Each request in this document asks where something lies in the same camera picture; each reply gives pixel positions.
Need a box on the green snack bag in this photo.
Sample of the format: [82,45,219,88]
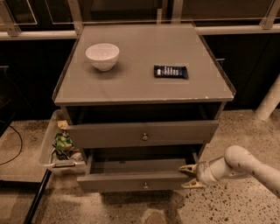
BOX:
[54,132,74,151]

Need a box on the grey drawer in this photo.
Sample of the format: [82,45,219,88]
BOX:
[77,151,197,193]
[66,120,219,149]

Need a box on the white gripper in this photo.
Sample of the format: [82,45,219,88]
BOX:
[178,162,218,189]

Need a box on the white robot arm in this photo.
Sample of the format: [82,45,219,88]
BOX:
[178,145,280,198]

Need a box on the grey drawer cabinet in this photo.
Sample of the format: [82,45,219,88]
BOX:
[53,24,235,155]

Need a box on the white post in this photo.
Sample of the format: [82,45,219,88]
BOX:
[255,74,280,121]

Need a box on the white ceramic bowl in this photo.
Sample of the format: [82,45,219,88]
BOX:
[86,43,120,71]

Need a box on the white metal railing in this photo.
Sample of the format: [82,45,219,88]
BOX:
[0,0,280,39]

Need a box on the grey top drawer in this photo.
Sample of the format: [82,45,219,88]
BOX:
[66,120,219,149]

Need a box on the black floor cable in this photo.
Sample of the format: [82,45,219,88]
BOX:
[0,120,23,166]

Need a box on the black metal bar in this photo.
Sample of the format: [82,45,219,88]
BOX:
[24,170,52,224]

